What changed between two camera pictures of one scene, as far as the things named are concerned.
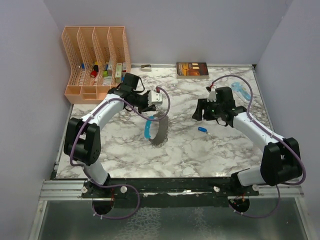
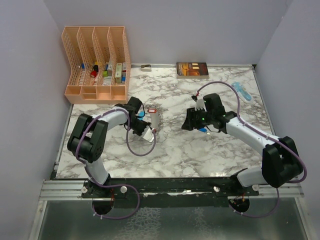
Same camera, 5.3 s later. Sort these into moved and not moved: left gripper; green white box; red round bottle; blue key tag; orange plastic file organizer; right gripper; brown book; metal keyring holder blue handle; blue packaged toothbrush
Moved: left gripper; right gripper; metal keyring holder blue handle
Not moved: blue packaged toothbrush; orange plastic file organizer; brown book; red round bottle; green white box; blue key tag
